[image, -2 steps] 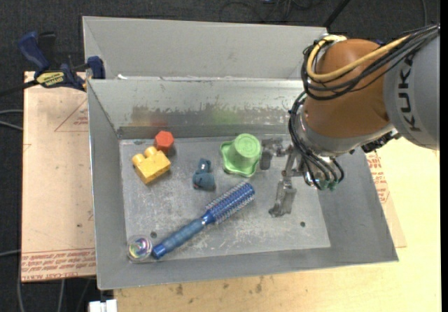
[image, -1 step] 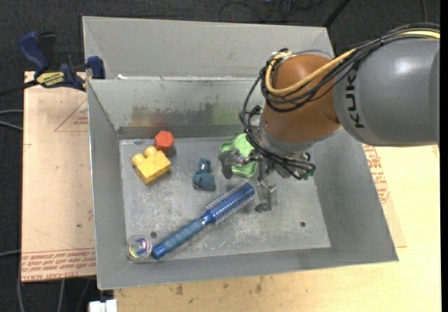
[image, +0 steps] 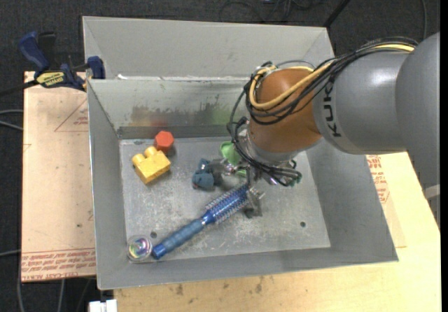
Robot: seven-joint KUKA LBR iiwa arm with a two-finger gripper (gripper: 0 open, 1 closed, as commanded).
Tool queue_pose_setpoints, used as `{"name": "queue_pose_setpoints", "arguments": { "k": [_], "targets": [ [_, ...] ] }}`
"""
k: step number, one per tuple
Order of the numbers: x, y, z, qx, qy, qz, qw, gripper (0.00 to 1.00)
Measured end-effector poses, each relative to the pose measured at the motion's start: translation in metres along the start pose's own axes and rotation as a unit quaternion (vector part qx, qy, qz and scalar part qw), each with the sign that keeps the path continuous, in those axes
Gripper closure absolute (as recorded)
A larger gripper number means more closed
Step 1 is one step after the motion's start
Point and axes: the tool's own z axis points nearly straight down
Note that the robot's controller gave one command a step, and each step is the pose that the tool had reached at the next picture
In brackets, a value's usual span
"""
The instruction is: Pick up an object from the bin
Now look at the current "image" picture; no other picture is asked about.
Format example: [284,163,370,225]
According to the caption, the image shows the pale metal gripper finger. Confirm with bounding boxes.
[244,188,266,219]
[210,159,237,177]

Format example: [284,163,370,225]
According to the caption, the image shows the light green plastic object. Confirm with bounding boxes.
[219,141,250,178]

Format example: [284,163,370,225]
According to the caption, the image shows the dark blue soft toy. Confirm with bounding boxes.
[191,158,225,192]

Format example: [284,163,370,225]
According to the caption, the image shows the grey metal bin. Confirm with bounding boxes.
[82,15,399,291]

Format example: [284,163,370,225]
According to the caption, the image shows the blue round hairbrush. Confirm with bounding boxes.
[152,183,253,260]

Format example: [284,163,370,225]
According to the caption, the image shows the red hexagonal block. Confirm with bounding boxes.
[153,130,176,155]

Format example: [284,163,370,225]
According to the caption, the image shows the yellow toy brick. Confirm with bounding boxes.
[131,146,172,185]

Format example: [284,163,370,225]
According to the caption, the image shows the clear iridescent ball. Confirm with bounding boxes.
[126,235,154,263]

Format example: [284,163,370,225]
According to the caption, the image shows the brown cardboard board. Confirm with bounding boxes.
[20,71,409,283]

